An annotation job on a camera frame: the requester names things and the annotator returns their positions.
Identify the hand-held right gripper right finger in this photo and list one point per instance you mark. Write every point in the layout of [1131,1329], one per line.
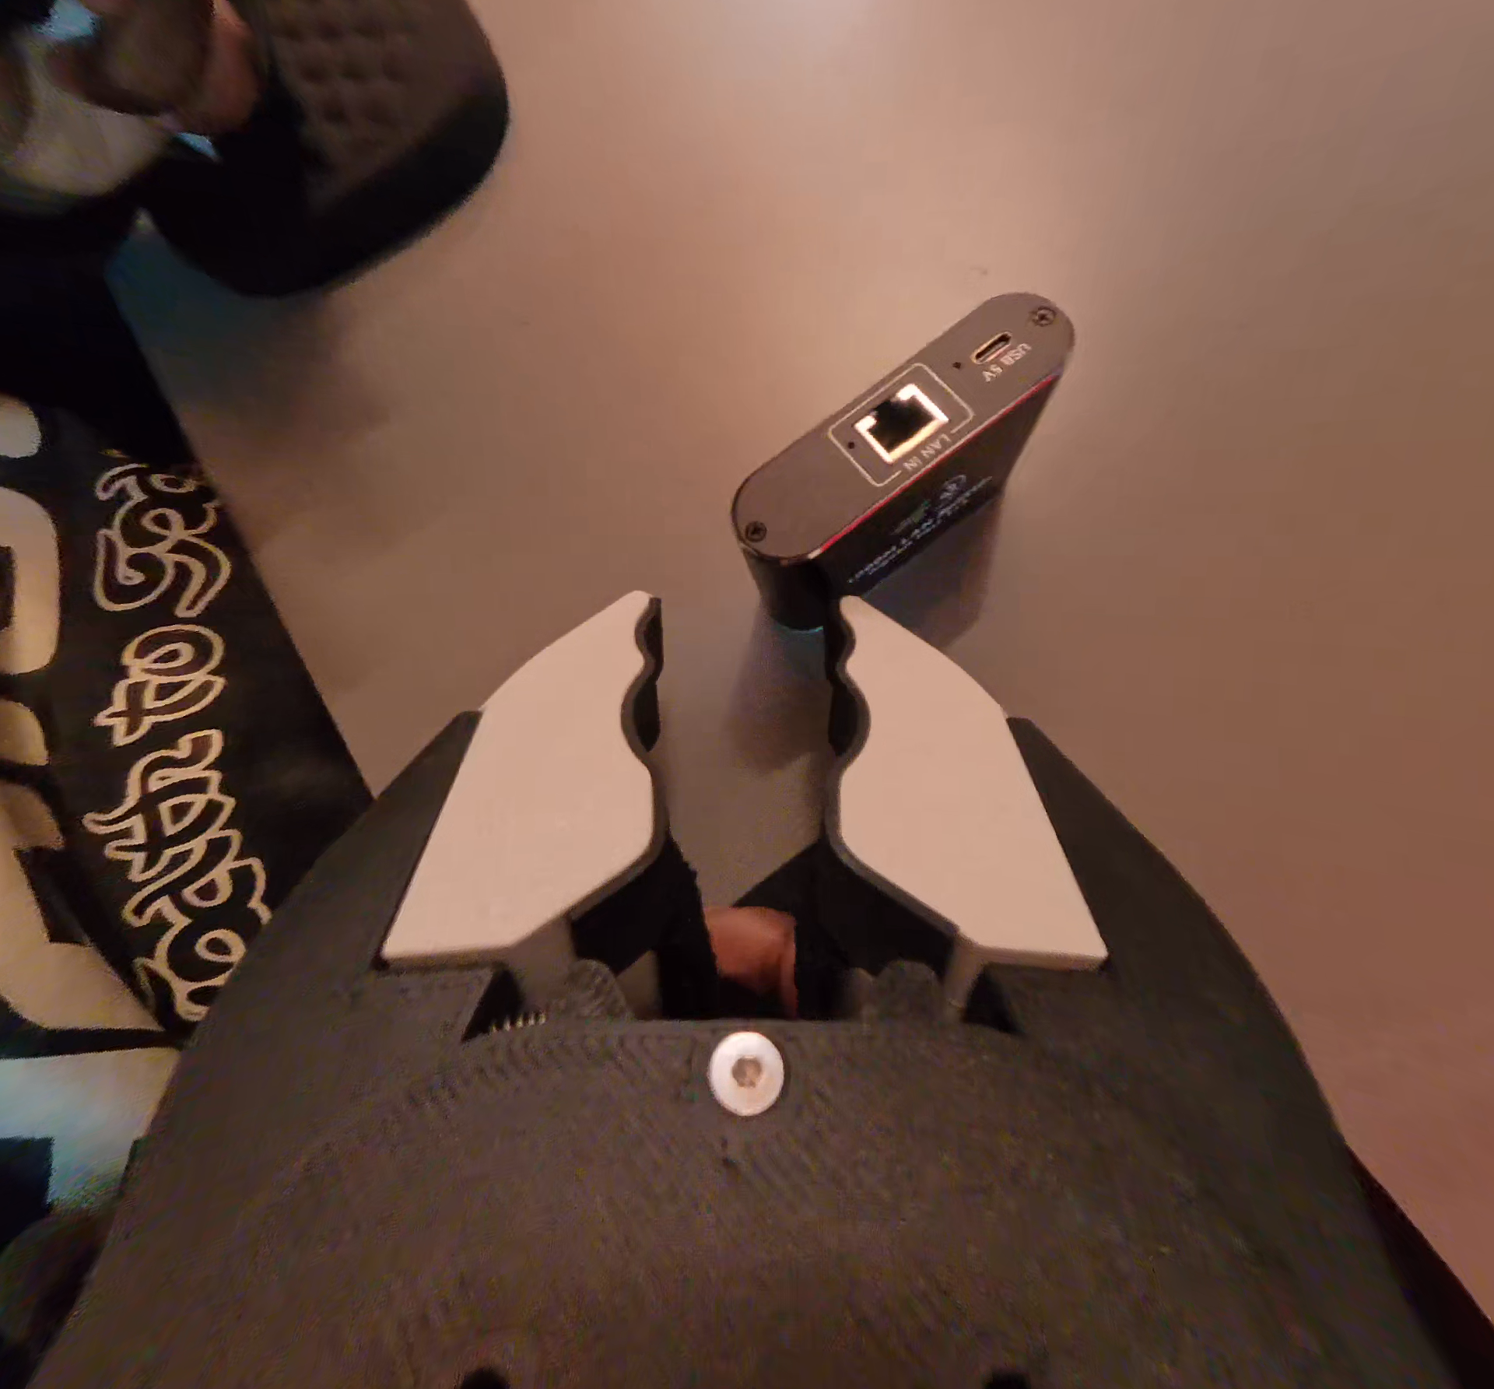
[957,806]

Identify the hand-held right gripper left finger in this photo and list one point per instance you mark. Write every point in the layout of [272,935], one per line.
[536,783]

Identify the person's left hand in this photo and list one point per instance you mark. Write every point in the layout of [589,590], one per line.
[152,36]

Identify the black textured cushion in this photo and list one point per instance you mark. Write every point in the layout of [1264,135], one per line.
[373,71]

